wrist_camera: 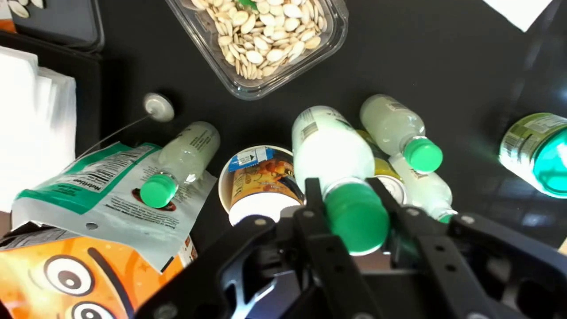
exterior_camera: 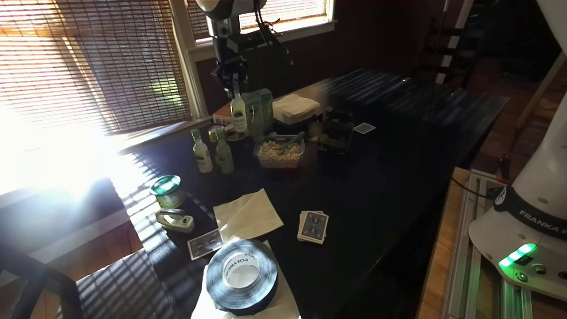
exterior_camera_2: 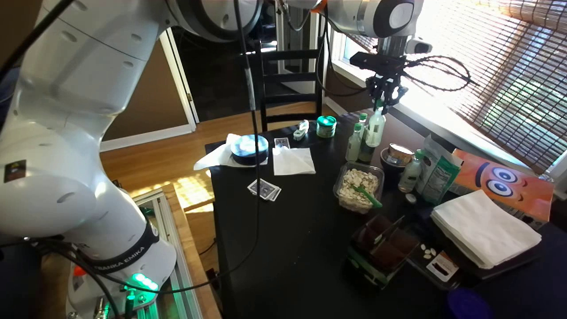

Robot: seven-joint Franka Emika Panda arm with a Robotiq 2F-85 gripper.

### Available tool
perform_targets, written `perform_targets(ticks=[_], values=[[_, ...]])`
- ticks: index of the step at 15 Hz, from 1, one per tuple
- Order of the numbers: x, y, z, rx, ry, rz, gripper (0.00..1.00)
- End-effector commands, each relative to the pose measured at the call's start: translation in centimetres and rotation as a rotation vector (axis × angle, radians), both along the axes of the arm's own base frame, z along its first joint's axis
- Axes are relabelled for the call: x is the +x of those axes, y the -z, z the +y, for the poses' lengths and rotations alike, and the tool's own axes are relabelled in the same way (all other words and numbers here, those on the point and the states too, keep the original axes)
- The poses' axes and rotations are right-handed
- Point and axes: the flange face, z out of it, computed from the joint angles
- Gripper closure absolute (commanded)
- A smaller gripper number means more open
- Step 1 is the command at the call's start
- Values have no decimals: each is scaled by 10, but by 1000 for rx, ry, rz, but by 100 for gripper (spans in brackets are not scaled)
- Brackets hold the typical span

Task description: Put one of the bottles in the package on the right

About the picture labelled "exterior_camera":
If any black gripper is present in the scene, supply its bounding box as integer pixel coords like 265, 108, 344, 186
211, 39, 254, 98

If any orange snack package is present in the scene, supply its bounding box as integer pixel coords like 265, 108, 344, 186
211, 103, 250, 144

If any dark green cardboard bottle package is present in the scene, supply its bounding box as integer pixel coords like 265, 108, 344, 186
318, 110, 358, 156

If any pale green carton box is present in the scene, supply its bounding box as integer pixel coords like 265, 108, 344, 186
243, 87, 275, 142

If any white bottle with green label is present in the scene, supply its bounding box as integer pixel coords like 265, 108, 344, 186
210, 124, 238, 177
190, 128, 215, 176

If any clear plastic food container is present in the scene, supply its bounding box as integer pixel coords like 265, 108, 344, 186
254, 133, 309, 172

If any green lidded glass jar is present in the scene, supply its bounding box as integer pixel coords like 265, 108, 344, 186
149, 172, 187, 211

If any beige paper sheet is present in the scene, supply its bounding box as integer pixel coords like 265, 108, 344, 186
211, 188, 286, 243

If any single blue playing card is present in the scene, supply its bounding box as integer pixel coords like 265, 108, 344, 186
351, 121, 378, 137
187, 229, 226, 263

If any white tape dispenser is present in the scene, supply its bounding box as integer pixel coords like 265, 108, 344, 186
155, 208, 197, 234

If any wide bamboo window blind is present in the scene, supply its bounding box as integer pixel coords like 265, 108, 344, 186
0, 0, 194, 140

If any deck of blue playing cards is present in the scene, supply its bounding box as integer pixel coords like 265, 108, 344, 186
296, 209, 332, 247

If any dark ladderback chair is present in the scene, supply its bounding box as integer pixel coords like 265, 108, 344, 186
413, 0, 477, 91

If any dark chair with curved back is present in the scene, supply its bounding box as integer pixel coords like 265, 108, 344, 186
0, 243, 86, 319

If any white slanted pole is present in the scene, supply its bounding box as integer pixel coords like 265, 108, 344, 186
513, 52, 567, 138

